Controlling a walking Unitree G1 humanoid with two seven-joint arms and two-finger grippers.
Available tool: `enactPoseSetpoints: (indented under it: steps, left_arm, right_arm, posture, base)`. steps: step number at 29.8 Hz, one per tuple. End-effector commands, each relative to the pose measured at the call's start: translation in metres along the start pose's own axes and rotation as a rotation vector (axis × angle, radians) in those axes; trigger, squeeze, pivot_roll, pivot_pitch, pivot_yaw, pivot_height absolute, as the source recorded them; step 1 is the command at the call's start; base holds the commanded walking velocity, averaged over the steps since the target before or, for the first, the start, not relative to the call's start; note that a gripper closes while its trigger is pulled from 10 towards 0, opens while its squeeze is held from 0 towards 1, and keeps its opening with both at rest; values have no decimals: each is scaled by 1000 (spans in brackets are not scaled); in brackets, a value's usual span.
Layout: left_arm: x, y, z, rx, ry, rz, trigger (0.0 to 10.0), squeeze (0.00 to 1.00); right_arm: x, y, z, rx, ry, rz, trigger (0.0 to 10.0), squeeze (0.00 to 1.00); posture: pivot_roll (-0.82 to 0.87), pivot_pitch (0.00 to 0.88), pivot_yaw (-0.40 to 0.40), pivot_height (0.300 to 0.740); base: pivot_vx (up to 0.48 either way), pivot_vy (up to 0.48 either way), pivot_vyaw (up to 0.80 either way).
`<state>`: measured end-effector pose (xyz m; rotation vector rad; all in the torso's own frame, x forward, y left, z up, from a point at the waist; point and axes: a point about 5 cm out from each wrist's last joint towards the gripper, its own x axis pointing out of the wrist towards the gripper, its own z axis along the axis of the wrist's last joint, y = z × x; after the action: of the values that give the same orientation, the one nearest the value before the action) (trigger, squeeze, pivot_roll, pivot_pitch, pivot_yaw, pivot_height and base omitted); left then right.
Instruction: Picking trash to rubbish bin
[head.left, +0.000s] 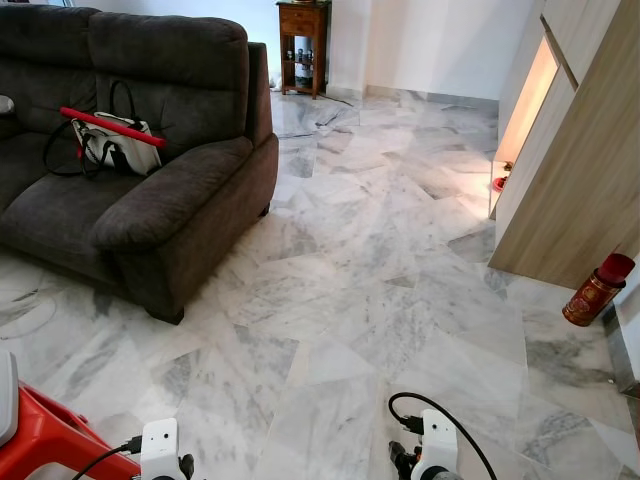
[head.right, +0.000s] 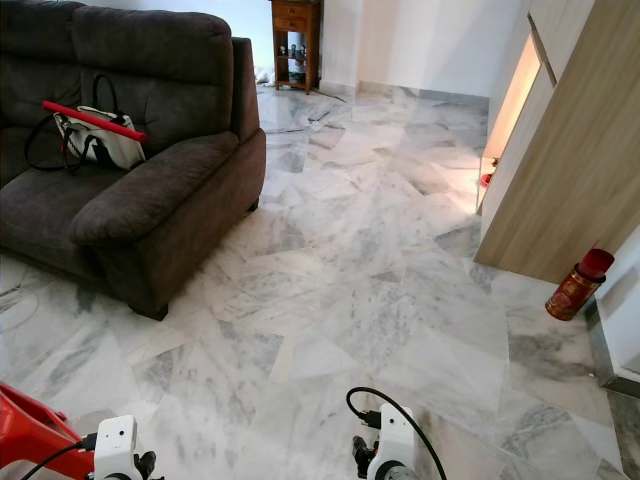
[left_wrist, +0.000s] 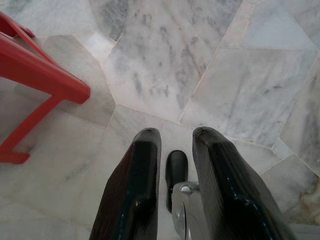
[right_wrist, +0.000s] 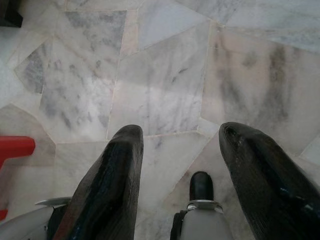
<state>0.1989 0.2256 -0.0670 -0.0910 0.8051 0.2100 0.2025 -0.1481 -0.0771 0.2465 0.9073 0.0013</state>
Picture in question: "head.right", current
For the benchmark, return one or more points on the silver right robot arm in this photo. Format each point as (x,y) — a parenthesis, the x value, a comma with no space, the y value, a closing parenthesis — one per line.
(400,472)

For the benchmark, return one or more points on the dark grey fabric sofa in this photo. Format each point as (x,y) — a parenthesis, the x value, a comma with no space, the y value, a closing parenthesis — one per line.
(160,200)

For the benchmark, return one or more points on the red tin can with lid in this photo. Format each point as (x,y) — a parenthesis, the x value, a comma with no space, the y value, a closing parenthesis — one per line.
(575,290)

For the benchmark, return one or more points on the white table with metal edge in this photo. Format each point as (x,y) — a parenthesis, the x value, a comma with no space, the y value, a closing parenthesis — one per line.
(620,320)

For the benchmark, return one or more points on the small red cup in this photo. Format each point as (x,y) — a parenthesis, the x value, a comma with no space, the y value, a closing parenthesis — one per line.
(486,180)

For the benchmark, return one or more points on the red tube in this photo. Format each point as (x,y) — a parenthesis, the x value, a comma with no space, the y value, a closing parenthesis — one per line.
(95,120)

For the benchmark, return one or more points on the tall light wood partition cabinet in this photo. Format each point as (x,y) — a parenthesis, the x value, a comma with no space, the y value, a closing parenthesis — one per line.
(570,170)

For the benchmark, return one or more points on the dark wooden side cabinet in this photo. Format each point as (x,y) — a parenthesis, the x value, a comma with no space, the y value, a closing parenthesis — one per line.
(295,18)

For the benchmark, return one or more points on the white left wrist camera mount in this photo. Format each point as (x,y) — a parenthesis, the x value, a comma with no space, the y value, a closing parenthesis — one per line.
(115,445)

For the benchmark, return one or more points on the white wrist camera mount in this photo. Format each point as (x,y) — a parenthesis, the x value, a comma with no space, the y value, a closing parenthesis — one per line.
(115,445)
(396,435)

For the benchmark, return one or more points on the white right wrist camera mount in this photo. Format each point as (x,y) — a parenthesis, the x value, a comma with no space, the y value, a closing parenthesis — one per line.
(396,435)

